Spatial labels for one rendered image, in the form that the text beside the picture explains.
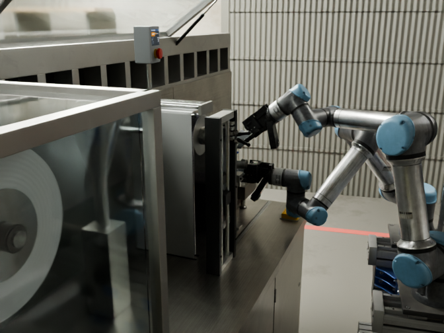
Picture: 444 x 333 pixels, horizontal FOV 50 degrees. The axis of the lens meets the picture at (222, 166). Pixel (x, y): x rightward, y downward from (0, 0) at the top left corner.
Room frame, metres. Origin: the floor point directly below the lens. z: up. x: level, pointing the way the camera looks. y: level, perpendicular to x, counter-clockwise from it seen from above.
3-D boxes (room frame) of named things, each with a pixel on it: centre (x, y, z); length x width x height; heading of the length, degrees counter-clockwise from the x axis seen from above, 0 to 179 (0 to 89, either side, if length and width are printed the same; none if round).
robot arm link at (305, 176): (1.83, -0.30, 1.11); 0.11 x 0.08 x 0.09; 68
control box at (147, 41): (1.38, 0.20, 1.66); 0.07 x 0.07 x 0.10; 75
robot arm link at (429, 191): (1.93, -0.85, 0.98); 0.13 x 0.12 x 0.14; 22
